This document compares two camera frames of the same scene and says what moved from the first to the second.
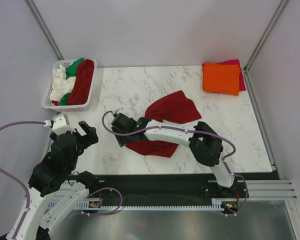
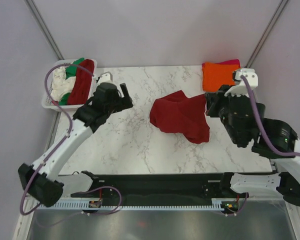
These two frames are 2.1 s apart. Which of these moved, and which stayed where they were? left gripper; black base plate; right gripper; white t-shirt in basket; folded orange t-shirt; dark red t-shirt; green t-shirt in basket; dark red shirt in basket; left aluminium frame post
Moved: right gripper; dark red t-shirt; left gripper
Stayed: green t-shirt in basket; black base plate; folded orange t-shirt; dark red shirt in basket; white t-shirt in basket; left aluminium frame post
